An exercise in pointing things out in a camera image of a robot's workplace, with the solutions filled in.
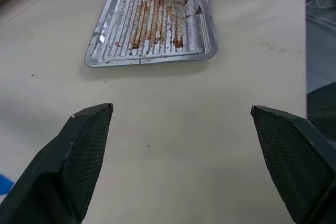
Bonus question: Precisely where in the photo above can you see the blue object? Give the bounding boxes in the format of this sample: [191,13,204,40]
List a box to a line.
[0,173,14,196]

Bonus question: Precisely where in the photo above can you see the stained ribbed metal baking tray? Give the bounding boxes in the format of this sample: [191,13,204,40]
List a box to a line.
[84,0,218,68]

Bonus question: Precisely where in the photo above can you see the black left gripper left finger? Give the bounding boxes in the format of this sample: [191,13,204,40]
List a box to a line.
[0,102,114,224]

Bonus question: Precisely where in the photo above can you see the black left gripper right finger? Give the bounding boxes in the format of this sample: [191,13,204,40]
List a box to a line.
[250,105,336,224]

